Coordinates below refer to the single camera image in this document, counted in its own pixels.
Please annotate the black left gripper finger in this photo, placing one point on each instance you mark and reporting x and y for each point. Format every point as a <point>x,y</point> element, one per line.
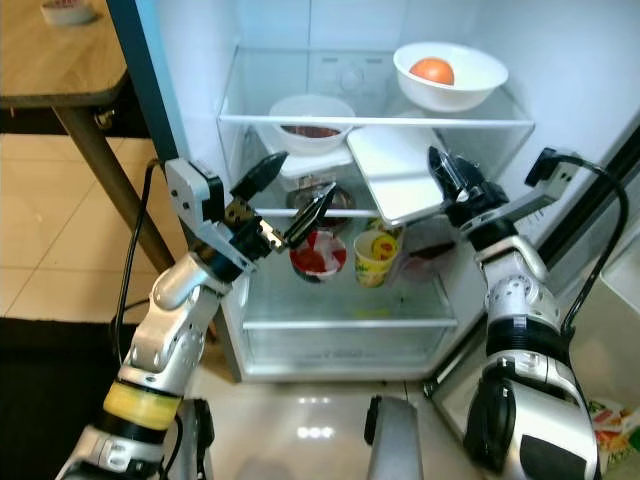
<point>310,215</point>
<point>255,175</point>

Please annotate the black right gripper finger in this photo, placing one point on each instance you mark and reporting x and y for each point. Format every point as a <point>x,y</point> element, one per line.
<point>455,180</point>

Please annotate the white tray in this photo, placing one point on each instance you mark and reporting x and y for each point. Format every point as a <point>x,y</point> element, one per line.
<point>400,175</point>

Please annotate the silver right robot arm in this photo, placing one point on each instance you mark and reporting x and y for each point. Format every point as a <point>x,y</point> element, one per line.
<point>520,330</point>

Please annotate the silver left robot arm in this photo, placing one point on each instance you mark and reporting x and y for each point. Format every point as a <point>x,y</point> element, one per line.
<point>170,330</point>

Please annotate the glass fridge shelf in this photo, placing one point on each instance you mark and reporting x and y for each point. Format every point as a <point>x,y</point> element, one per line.
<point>375,100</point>

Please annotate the grey steel fridge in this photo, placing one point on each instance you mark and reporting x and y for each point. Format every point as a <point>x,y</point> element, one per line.
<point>360,340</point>

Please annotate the glass bowl dark contents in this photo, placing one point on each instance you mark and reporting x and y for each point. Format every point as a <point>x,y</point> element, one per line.
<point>310,205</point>

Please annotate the red white cup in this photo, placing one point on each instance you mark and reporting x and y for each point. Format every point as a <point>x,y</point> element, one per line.
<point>318,265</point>

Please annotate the white food box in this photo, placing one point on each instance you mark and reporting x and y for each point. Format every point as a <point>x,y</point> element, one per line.
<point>320,165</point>

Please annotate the yellow printed cup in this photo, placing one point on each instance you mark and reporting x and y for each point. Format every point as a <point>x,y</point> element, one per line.
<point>375,260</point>
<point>385,227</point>

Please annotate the white bowl dark contents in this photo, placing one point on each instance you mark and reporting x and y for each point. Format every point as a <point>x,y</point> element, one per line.
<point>310,112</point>

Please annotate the large white bowl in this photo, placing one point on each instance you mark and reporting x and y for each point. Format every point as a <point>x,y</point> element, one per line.
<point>475,92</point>

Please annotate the orange round fruit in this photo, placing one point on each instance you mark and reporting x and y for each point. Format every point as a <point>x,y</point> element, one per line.
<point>432,72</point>

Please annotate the wooden table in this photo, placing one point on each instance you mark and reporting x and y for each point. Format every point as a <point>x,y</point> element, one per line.
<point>50,60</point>

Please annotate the beige tape roll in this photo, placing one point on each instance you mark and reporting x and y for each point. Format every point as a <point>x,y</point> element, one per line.
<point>68,12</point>

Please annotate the colourful printed bag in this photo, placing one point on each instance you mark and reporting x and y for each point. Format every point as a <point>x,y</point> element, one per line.
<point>615,435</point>

